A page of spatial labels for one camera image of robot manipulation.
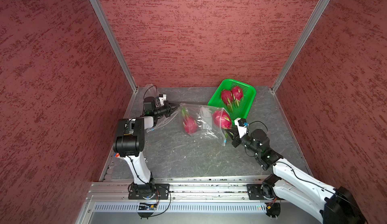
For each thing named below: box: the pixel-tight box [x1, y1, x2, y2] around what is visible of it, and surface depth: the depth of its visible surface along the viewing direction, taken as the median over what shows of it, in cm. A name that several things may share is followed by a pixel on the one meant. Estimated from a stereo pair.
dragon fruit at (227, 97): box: [220, 89, 234, 112], surface depth 108 cm
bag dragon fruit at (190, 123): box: [181, 106, 199, 135], surface depth 91 cm
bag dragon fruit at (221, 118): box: [211, 107, 232, 130], surface depth 75 cm
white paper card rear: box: [200, 106, 213, 131], surface depth 91 cm
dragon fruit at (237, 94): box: [231, 85, 243, 108], surface depth 110 cm
